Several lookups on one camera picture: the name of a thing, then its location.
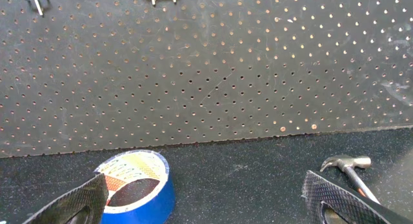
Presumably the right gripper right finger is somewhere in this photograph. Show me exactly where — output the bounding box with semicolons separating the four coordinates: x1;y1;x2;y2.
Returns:
300;169;413;224

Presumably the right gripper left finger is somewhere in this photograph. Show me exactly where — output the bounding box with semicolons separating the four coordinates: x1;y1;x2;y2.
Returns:
21;172;110;224

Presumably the hammer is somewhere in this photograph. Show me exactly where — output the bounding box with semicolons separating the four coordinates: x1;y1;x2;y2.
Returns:
319;154;382;206

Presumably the roll of blue tape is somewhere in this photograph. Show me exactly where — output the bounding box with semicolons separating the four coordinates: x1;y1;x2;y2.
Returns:
93;149;177;224

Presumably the black pegboard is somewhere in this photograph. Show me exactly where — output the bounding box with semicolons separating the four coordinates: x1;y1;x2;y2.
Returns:
0;0;413;159

